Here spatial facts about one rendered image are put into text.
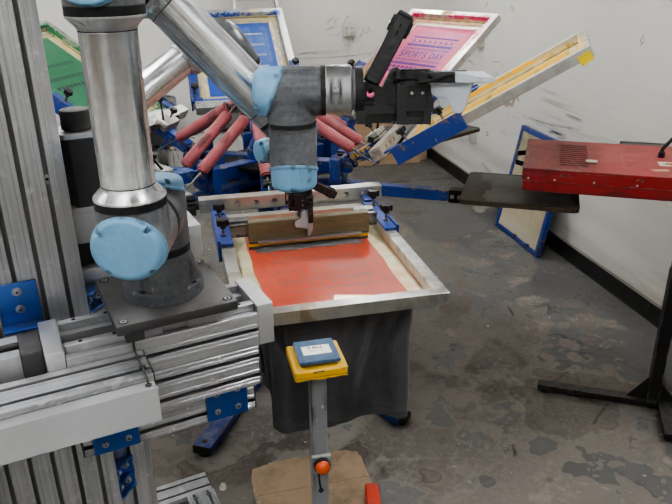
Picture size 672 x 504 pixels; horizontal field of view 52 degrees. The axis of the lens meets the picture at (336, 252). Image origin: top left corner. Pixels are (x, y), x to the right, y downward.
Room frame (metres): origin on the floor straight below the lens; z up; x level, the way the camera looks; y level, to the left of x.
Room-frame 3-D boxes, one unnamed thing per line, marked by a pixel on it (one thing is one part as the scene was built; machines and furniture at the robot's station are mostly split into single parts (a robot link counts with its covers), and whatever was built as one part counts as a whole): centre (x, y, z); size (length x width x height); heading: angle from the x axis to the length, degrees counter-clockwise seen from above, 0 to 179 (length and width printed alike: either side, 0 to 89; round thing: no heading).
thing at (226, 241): (2.20, 0.39, 0.97); 0.30 x 0.05 x 0.07; 13
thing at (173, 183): (1.20, 0.33, 1.42); 0.13 x 0.12 x 0.14; 1
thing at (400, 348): (1.75, 0.00, 0.74); 0.45 x 0.03 x 0.43; 103
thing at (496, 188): (2.86, -0.34, 0.91); 1.34 x 0.40 x 0.08; 73
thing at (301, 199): (2.16, 0.12, 1.14); 0.09 x 0.08 x 0.12; 103
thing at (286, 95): (1.08, 0.07, 1.65); 0.11 x 0.08 x 0.09; 91
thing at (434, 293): (2.03, 0.06, 0.97); 0.79 x 0.58 x 0.04; 13
